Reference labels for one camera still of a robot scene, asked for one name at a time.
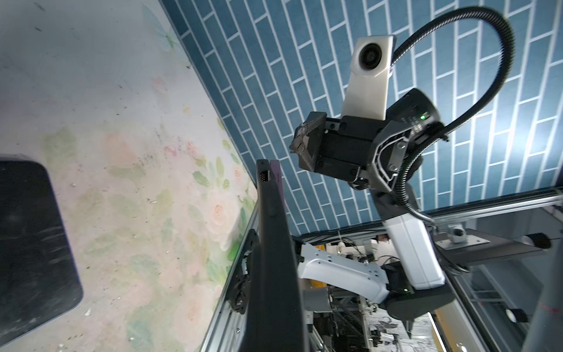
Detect aluminium front rail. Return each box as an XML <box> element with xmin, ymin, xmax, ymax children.
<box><xmin>201</xmin><ymin>210</ymin><xmax>258</xmax><ymax>351</ymax></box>

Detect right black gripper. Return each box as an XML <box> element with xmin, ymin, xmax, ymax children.
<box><xmin>290</xmin><ymin>89</ymin><xmax>442</xmax><ymax>193</ymax></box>

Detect black phone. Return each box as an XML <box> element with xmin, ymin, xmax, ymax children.
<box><xmin>270</xmin><ymin>160</ymin><xmax>286</xmax><ymax>210</ymax></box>
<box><xmin>1</xmin><ymin>155</ymin><xmax>84</xmax><ymax>346</ymax></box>

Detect black corrugated cable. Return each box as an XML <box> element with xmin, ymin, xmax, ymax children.
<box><xmin>390</xmin><ymin>6</ymin><xmax>516</xmax><ymax>224</ymax></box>

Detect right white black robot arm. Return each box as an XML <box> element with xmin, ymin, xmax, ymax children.
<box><xmin>290</xmin><ymin>89</ymin><xmax>453</xmax><ymax>321</ymax></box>

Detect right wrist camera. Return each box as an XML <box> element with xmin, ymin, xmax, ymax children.
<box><xmin>342</xmin><ymin>35</ymin><xmax>394</xmax><ymax>121</ymax></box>

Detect black phone case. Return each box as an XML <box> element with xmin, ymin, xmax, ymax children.
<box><xmin>239</xmin><ymin>159</ymin><xmax>309</xmax><ymax>351</ymax></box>

